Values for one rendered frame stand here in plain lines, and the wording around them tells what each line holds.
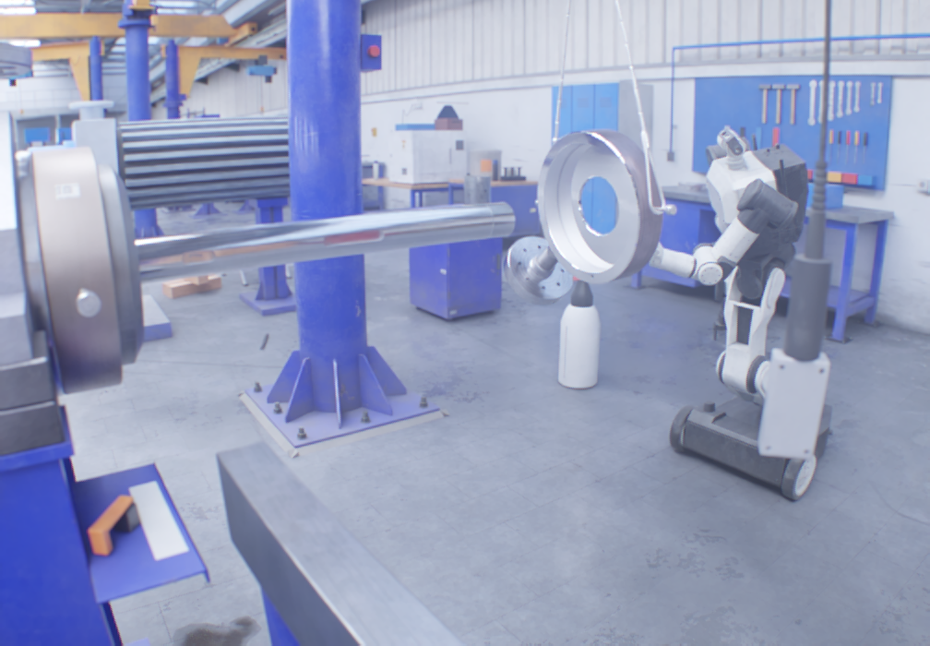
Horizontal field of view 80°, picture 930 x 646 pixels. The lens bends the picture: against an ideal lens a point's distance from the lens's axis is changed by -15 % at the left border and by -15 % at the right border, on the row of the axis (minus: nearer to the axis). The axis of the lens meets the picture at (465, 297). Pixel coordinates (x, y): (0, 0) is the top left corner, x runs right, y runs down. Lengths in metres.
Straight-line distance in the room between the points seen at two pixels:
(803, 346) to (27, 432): 0.84
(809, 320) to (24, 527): 0.90
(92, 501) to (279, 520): 0.34
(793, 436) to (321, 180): 2.29
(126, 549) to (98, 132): 3.81
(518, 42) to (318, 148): 5.42
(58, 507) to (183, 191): 3.93
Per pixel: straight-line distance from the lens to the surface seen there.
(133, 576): 0.81
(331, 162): 2.76
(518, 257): 1.78
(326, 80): 2.76
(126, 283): 0.92
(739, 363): 2.39
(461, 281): 4.41
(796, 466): 2.48
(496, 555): 2.10
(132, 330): 0.95
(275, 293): 5.15
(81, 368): 0.95
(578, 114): 6.35
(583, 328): 3.25
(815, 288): 0.75
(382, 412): 2.98
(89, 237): 0.89
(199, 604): 2.02
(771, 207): 1.99
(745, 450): 2.57
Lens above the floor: 1.26
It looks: 14 degrees down
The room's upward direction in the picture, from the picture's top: straight up
